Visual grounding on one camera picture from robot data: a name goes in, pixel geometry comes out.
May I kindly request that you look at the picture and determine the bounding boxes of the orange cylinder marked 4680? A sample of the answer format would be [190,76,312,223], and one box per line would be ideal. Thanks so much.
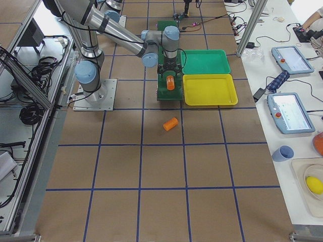
[166,75,175,91]

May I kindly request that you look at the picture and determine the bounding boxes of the upper teach pendant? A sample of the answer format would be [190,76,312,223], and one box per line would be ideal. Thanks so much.
[271,46,314,75]

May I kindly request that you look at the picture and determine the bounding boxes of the green conveyor belt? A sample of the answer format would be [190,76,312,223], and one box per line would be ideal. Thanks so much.
[157,20,183,100]

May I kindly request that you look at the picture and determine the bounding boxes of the aluminium frame post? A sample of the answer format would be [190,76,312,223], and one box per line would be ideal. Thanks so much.
[237,0,267,57]

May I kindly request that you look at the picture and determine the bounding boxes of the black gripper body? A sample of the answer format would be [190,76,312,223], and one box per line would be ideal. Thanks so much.
[157,58,182,75]

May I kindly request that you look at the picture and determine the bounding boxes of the beige bowl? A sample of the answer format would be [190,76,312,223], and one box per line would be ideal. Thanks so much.
[304,165,322,201]

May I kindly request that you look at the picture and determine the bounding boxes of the green plastic tray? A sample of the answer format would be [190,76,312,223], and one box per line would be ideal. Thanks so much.
[181,49,231,75]

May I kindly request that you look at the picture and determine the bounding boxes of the beige tray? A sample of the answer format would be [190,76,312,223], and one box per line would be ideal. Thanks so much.
[291,158,322,218]

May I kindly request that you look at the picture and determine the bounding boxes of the yellow plastic tray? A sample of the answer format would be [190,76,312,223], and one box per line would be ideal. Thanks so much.
[183,74,238,106]

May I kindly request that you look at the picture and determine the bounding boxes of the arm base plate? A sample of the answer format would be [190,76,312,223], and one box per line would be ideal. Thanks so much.
[112,15,127,33]
[73,79,117,111]

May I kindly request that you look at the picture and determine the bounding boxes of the teach pendant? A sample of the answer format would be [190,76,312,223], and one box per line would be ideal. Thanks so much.
[266,93,315,134]
[271,46,314,75]

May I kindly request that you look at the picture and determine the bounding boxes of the plain orange cylinder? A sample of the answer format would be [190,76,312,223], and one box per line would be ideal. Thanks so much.
[163,117,179,131]

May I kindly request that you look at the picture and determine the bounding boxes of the blue plastic cup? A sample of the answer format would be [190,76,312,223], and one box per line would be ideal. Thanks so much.
[272,145,294,162]

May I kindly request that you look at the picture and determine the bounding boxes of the orange round object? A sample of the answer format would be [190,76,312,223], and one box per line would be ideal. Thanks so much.
[312,132,323,155]

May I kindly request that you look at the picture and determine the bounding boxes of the black power adapter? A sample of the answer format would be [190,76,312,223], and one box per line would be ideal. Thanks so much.
[253,88,265,103]

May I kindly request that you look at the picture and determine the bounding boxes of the person hand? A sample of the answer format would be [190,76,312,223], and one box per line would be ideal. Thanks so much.
[302,21,311,30]

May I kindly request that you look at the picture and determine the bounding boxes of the lower teach pendant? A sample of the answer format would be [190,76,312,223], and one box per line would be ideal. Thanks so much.
[266,93,315,134]

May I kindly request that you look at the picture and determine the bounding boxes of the yellow lemon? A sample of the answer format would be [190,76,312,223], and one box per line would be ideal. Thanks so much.
[305,176,322,195]

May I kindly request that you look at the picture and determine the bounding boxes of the coiled black cables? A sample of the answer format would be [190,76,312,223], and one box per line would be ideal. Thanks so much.
[19,103,43,126]

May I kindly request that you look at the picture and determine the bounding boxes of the folded blue plaid umbrella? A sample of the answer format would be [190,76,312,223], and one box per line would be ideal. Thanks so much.
[266,70,290,93]

